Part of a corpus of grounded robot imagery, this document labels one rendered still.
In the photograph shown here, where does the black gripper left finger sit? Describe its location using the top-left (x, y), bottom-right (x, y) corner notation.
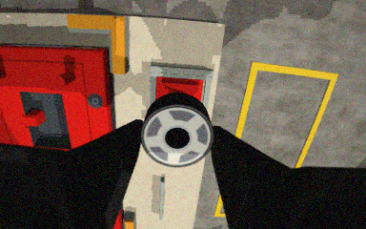
top-left (0, 119), bottom-right (143, 229)

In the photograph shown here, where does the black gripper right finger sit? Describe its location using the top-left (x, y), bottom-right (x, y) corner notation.
top-left (211, 126), bottom-right (366, 229)

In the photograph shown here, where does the black tyre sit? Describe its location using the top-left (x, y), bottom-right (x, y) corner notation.
top-left (140, 93), bottom-right (214, 167)

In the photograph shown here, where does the yellow rectangular outline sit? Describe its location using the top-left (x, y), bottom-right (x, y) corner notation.
top-left (214, 61), bottom-right (338, 218)

